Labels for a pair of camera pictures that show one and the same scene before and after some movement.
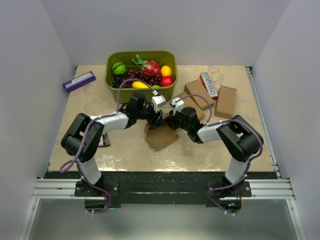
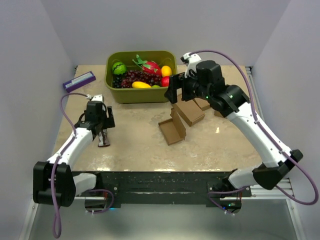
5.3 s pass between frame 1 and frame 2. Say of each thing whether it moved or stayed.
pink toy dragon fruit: stayed
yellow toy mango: stayed
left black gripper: moved
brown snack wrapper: stayed
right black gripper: moved
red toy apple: stayed
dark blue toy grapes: stayed
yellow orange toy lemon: stayed
